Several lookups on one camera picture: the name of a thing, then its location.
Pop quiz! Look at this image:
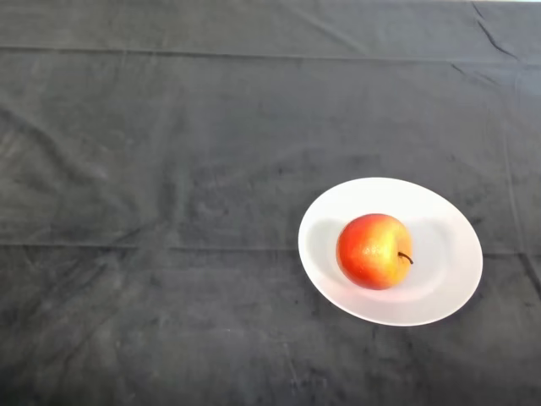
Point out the white round plate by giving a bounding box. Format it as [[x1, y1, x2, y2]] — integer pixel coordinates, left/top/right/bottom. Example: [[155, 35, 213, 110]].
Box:
[[298, 176, 484, 327]]

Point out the black cloth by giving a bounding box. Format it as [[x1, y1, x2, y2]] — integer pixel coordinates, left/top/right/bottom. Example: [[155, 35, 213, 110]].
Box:
[[0, 0, 541, 406]]

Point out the red yellow apple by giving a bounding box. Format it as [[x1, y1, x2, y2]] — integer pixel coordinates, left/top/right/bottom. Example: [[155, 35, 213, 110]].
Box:
[[336, 213, 414, 291]]

